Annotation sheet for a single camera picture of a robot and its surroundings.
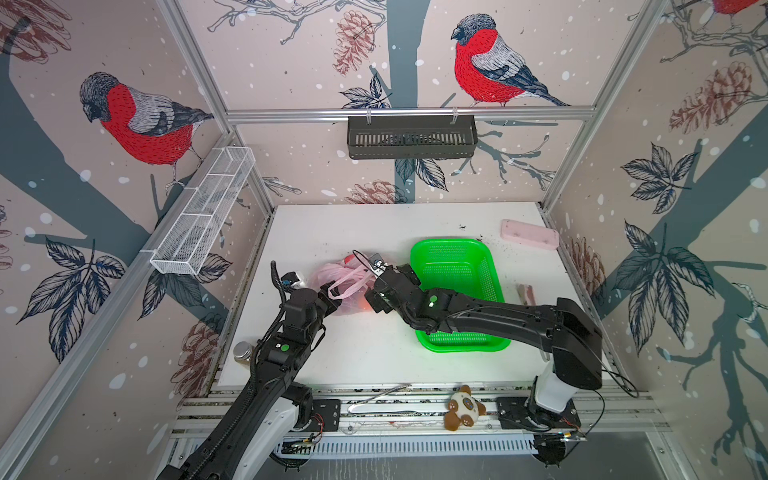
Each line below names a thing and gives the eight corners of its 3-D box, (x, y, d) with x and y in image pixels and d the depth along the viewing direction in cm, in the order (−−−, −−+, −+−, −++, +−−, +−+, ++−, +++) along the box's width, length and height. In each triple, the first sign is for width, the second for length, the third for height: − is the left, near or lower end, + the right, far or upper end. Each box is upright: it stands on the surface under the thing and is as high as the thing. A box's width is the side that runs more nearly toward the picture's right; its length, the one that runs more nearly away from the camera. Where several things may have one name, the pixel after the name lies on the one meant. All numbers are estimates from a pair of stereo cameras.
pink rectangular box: (499, 238, 113) (501, 232, 111) (500, 223, 118) (503, 217, 116) (556, 251, 109) (559, 246, 106) (555, 235, 114) (559, 229, 112)
